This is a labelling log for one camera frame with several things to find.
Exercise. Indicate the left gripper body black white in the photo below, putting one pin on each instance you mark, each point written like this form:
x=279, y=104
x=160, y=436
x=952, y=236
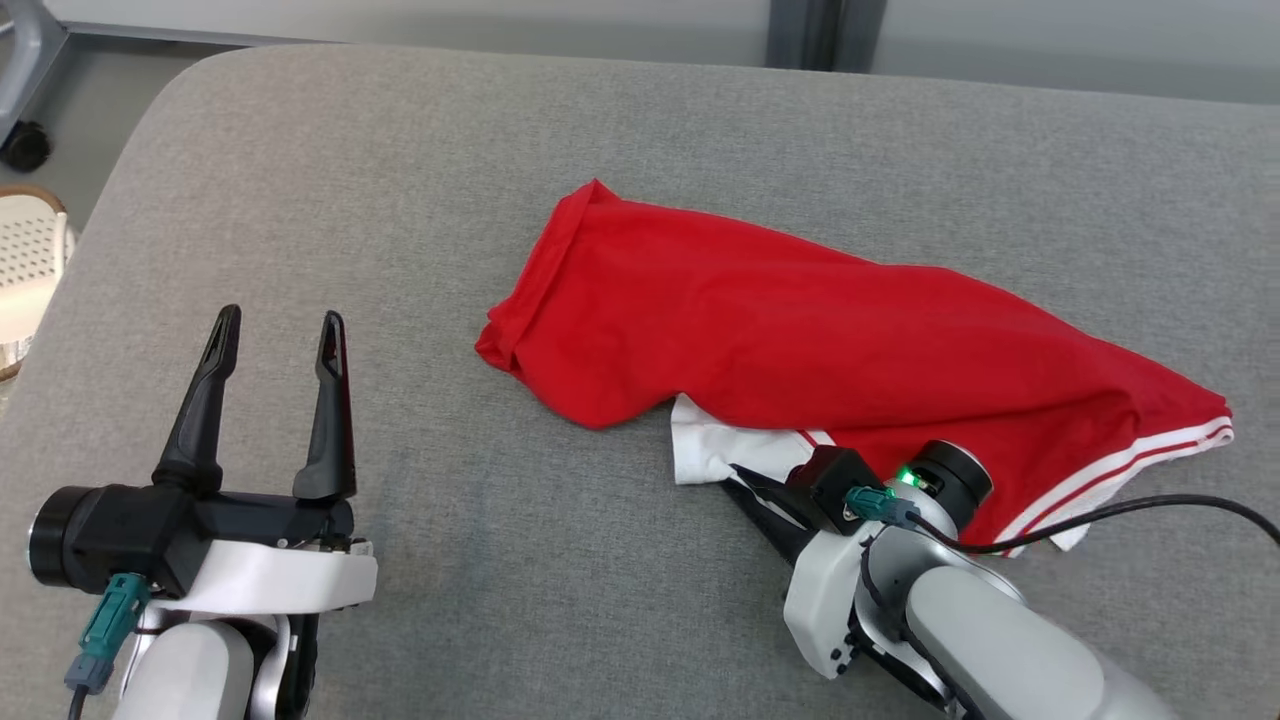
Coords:
x=280, y=575

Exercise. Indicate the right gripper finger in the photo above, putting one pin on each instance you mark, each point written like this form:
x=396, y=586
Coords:
x=780, y=530
x=770, y=487

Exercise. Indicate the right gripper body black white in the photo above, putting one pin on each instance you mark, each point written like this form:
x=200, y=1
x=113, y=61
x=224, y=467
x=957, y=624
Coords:
x=825, y=600

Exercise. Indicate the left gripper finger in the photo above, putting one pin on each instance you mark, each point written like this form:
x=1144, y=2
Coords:
x=330, y=430
x=200, y=420

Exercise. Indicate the red white-trimmed basketball jersey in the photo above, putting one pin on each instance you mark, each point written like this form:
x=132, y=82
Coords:
x=800, y=330

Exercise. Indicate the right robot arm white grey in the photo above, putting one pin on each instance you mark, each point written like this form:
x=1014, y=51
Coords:
x=1000, y=650

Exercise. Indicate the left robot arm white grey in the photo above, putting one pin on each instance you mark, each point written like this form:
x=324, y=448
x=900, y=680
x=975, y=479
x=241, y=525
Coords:
x=190, y=670

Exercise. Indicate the white perforated laundry basket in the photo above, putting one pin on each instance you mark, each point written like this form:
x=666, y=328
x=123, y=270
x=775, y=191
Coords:
x=25, y=260

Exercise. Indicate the grey stand leg with caster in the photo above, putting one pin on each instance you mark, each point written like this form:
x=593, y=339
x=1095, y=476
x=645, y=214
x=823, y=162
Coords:
x=25, y=145

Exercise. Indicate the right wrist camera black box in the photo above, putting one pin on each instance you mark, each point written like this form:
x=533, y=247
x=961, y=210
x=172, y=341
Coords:
x=835, y=480

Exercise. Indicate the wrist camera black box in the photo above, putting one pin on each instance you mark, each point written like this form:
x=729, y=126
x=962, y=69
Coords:
x=835, y=480
x=150, y=530

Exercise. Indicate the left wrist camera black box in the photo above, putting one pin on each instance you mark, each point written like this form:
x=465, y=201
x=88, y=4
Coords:
x=150, y=530

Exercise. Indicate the grey metal post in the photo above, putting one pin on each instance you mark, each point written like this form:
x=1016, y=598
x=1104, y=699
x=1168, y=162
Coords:
x=825, y=30

